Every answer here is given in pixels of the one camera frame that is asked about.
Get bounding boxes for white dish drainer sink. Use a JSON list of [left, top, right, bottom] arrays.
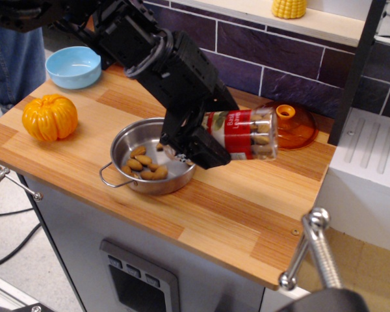
[[328, 108, 390, 189]]

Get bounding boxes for person leg blue jeans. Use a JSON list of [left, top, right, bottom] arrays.
[[0, 27, 47, 113]]

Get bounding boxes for grey oven control panel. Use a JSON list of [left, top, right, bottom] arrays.
[[99, 240, 181, 311]]

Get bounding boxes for light blue bowl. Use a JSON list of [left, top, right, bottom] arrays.
[[45, 46, 101, 90]]

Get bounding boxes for stainless steel pot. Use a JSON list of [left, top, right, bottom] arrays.
[[99, 118, 196, 195]]

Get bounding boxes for black floor cable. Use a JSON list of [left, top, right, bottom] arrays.
[[0, 207, 42, 270]]

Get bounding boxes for orange toy pumpkin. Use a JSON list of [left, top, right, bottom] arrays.
[[21, 94, 78, 142]]

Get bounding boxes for chrome clamp screw right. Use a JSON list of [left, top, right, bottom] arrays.
[[279, 207, 343, 291]]

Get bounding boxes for black shelf post right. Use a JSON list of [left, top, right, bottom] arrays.
[[328, 0, 386, 146]]

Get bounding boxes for brown almond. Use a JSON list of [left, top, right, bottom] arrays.
[[140, 170, 154, 181], [153, 166, 168, 181], [135, 155, 153, 166], [121, 165, 133, 176], [148, 163, 159, 172], [126, 159, 144, 172]]

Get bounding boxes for light wooden shelf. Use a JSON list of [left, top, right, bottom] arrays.
[[178, 0, 371, 47]]

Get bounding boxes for clear almond jar red label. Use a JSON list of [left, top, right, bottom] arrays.
[[164, 109, 280, 163]]

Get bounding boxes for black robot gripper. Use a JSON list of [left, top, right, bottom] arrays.
[[125, 31, 239, 170]]

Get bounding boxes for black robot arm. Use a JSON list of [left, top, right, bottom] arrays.
[[0, 1, 238, 169]]

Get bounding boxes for chrome clamp handle left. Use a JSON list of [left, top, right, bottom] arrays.
[[0, 165, 44, 202]]

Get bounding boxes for yellow toy corn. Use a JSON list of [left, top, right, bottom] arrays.
[[271, 0, 307, 20]]

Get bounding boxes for orange glass pot lid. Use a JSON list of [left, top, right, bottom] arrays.
[[263, 101, 319, 150]]

